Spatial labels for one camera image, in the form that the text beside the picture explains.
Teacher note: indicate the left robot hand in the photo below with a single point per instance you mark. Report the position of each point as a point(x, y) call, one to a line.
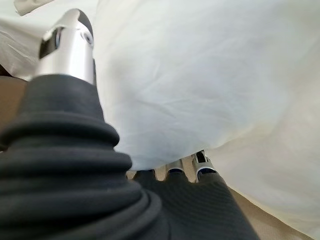
point(75, 187)

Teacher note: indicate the white duvet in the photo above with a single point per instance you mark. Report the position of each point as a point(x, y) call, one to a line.
point(200, 75)

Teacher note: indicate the large beige pillow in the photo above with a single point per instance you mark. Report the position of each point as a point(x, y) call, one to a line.
point(35, 5)

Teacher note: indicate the brown upholstered bed frame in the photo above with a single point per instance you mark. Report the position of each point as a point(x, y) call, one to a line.
point(12, 100)

